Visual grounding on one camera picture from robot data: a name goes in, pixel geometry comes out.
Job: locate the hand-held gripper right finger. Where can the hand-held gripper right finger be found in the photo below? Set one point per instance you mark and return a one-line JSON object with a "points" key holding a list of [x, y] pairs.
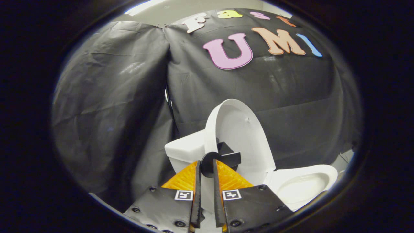
{"points": [[252, 207]]}

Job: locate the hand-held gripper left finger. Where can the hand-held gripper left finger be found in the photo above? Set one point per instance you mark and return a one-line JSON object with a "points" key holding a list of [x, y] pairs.
{"points": [[165, 207]]}

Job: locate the white toilet lid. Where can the white toilet lid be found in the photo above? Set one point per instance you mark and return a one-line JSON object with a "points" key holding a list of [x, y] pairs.
{"points": [[239, 129]]}

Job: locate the white toilet with tank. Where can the white toilet with tank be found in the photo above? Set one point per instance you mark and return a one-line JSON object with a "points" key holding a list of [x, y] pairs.
{"points": [[304, 187]]}

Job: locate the black backdrop cloth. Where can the black backdrop cloth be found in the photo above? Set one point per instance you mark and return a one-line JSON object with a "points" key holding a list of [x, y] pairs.
{"points": [[113, 113]]}

